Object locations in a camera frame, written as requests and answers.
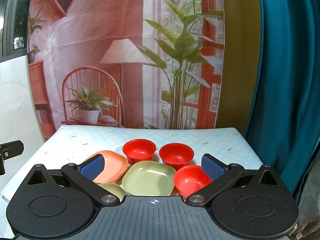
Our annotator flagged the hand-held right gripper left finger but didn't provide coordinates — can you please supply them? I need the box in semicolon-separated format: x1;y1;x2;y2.
25;154;120;207

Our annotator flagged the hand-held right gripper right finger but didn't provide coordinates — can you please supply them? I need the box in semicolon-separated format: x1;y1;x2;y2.
186;154;285;207

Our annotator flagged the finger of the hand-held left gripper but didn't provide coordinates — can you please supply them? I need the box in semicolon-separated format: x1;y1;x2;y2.
0;141;25;175

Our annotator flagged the red bowl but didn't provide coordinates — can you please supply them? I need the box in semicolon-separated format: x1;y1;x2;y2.
159;143;195;171
122;139;157;164
173;165;213;198

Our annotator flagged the pink square plate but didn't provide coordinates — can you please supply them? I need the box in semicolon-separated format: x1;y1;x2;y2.
82;150;129;184

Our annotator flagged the small green plate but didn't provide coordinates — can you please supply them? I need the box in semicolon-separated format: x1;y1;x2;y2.
99;183;130;202

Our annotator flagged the floral checked tablecloth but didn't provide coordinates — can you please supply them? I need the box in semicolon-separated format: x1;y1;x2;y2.
0;126;265;205

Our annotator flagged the large green square plate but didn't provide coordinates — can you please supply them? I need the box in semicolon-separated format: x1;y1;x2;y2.
122;160;177;196

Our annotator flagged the teal curtain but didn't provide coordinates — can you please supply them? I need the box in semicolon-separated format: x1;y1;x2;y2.
244;0;320;200

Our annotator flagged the dark window frame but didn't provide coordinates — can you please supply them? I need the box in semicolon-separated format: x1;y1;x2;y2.
0;0;32;63

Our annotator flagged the printed wall tapestry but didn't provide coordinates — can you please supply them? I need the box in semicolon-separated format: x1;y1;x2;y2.
27;0;225;140

